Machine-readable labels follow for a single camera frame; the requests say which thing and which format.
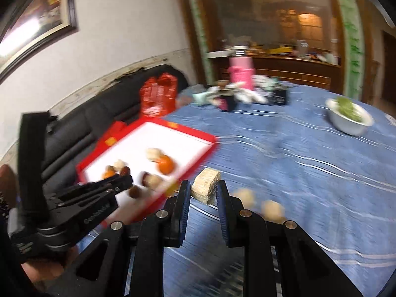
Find large orange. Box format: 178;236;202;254
158;155;176;175

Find blue plaid tablecloth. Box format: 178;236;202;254
76;82;396;297

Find large sugarcane piece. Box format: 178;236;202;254
191;168;222;205

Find black box with white label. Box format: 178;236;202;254
269;87;289;106

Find bamboo painted panel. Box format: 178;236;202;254
329;0;366;99

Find red tray with white inside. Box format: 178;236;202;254
76;118;220;223

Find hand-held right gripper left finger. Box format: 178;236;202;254
46;180;191;297

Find green lettuce leaves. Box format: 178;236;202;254
336;97;364;121

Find person's left hand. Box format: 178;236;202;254
0;165;79;285

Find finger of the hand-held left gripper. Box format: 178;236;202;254
59;190;120;236
49;174;133;206

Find black leather sofa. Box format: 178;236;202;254
0;65;189;189

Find white socks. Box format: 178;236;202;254
235;82;267;103

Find wooden framed glass partition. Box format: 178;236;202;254
173;0;366;96

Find white bowl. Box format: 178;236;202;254
325;97;374;136

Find wooden door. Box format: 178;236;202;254
380;29;396;106

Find framed wall picture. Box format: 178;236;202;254
0;0;78;82

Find wooden sideboard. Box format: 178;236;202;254
217;54;341;90

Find red plastic bag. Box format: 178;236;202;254
139;73;178;118

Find clear plastic container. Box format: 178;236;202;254
295;40;310;57

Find light green cloth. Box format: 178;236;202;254
192;91;211;104

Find jar with pink knitted sleeve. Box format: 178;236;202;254
228;46;255;89

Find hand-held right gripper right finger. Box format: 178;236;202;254
216;180;364;297

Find small black jar pink label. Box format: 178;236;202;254
217;94;237;112

